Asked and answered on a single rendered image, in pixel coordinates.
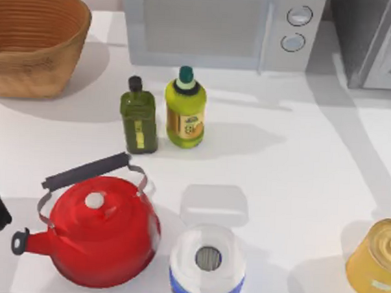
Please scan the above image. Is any white paper towel roll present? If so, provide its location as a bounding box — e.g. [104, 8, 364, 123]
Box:
[168, 222, 248, 293]

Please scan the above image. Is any yellow-green bottle with green cap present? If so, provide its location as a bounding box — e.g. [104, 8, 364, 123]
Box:
[162, 64, 209, 150]

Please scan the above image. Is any dark green square bottle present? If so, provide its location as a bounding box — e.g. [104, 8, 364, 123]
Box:
[117, 75, 162, 156]

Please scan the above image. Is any brown woven basket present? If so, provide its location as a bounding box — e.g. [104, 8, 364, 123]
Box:
[0, 0, 93, 102]

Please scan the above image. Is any yellow can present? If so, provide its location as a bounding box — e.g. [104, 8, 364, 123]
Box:
[344, 216, 391, 293]

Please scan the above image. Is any red kettle with black handle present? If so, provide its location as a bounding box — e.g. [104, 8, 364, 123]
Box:
[9, 146, 165, 291]

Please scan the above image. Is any microwave knob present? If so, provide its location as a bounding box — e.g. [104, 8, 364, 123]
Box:
[286, 4, 314, 28]
[279, 31, 307, 54]

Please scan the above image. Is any microwave door handle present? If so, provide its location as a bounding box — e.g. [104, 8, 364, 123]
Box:
[257, 1, 274, 76]

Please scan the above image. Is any pale microwave oven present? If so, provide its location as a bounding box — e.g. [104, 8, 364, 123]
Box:
[118, 0, 329, 78]

